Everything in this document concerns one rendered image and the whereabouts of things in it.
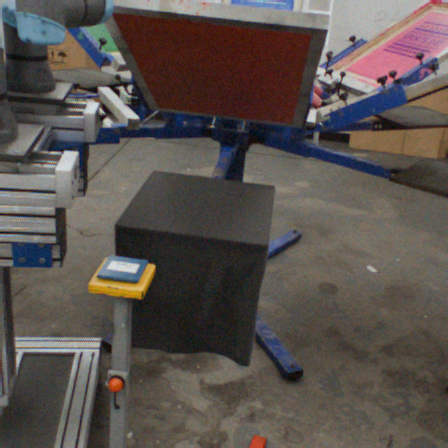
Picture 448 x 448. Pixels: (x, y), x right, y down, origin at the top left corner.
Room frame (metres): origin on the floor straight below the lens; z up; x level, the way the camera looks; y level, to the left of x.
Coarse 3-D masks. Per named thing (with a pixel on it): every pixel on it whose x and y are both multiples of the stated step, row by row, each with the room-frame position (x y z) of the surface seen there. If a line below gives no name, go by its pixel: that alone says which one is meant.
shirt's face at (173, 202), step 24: (144, 192) 1.73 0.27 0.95; (168, 192) 1.75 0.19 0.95; (192, 192) 1.77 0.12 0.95; (216, 192) 1.79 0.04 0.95; (240, 192) 1.82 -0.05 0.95; (264, 192) 1.84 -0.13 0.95; (144, 216) 1.54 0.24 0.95; (168, 216) 1.56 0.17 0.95; (192, 216) 1.58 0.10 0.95; (216, 216) 1.59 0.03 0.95; (240, 216) 1.61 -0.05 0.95; (264, 216) 1.63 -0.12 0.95; (240, 240) 1.45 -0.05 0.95; (264, 240) 1.46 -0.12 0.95
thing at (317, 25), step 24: (120, 0) 1.52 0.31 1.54; (144, 0) 1.51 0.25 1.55; (168, 0) 1.51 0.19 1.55; (192, 0) 1.51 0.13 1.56; (216, 24) 1.52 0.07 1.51; (240, 24) 1.50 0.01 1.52; (264, 24) 1.49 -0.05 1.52; (288, 24) 1.48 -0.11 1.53; (312, 24) 1.48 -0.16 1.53; (120, 48) 1.72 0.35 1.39; (312, 48) 1.56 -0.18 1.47; (312, 72) 1.69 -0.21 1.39; (144, 96) 2.05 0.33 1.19; (240, 120) 2.15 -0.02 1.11; (264, 120) 2.11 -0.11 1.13
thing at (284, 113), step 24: (216, 48) 1.64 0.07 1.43; (240, 48) 1.62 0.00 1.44; (264, 48) 1.60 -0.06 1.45; (288, 48) 1.58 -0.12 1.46; (240, 72) 1.76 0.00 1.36; (264, 72) 1.73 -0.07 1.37; (288, 72) 1.71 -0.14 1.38; (240, 96) 1.93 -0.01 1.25; (264, 96) 1.90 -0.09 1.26; (288, 96) 1.87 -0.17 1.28; (288, 120) 2.07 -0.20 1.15
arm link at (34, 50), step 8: (8, 8) 1.65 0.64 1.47; (8, 16) 1.65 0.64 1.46; (8, 24) 1.64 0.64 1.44; (16, 24) 1.64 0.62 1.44; (8, 32) 1.65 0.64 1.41; (16, 32) 1.64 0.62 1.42; (8, 40) 1.65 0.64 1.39; (16, 40) 1.64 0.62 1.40; (8, 48) 1.65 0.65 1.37; (16, 48) 1.64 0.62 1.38; (24, 48) 1.64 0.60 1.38; (32, 48) 1.65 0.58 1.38; (40, 48) 1.67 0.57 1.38; (32, 56) 1.65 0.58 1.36
